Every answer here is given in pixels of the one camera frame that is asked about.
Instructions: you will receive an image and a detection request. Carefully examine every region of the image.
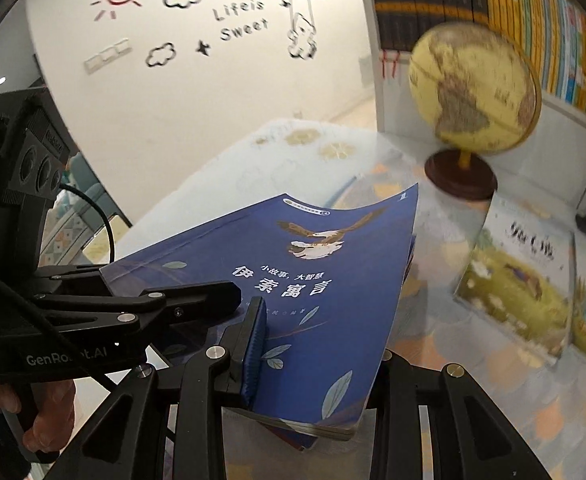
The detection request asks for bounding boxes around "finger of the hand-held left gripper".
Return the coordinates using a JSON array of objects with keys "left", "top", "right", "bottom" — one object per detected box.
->
[
  {"left": 34, "top": 264, "right": 117, "bottom": 294},
  {"left": 37, "top": 281, "right": 242, "bottom": 344}
]

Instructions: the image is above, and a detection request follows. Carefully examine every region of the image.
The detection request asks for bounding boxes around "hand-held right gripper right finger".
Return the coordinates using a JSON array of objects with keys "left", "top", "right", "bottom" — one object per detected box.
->
[{"left": 365, "top": 350, "right": 546, "bottom": 480}]

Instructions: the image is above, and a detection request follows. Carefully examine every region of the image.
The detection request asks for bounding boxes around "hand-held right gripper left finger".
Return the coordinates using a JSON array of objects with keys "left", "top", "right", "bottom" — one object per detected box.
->
[{"left": 45, "top": 296, "right": 268, "bottom": 480}]

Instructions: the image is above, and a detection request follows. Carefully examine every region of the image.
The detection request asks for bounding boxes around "dark blue bird cover book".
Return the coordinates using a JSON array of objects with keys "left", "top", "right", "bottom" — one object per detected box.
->
[{"left": 99, "top": 184, "right": 420, "bottom": 453}]

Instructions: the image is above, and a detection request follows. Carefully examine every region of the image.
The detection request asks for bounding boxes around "person's left hand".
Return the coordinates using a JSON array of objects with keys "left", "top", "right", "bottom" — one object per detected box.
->
[{"left": 0, "top": 362, "right": 77, "bottom": 443}]

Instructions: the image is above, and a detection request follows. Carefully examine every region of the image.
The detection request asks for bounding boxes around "white bookshelf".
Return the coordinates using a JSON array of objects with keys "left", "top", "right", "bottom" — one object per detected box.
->
[{"left": 358, "top": 0, "right": 586, "bottom": 201}]

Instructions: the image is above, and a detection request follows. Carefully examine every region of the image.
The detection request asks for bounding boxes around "yellow globe on wooden base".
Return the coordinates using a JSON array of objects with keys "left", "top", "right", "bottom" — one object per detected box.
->
[{"left": 409, "top": 22, "right": 542, "bottom": 202}]

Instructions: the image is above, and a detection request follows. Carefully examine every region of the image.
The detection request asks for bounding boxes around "row of orange yellow spines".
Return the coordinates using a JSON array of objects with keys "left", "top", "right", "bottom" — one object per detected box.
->
[{"left": 483, "top": 0, "right": 586, "bottom": 136}]

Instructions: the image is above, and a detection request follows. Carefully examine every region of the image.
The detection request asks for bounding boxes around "row of black hardcover volumes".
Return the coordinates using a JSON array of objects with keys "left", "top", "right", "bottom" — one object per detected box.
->
[{"left": 364, "top": 0, "right": 490, "bottom": 53}]

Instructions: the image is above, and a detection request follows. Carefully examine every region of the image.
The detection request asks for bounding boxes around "white light switch panel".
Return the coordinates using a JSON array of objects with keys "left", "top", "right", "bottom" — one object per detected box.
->
[{"left": 84, "top": 37, "right": 132, "bottom": 76}]

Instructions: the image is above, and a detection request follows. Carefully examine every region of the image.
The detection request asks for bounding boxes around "black lettering wall decal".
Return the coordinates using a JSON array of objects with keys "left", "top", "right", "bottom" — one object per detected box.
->
[{"left": 212, "top": 1, "right": 270, "bottom": 42}]

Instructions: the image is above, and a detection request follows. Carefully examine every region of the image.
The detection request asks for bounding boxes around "swing bear wall decal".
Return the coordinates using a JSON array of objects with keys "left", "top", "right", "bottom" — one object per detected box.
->
[{"left": 283, "top": 0, "right": 321, "bottom": 58}]

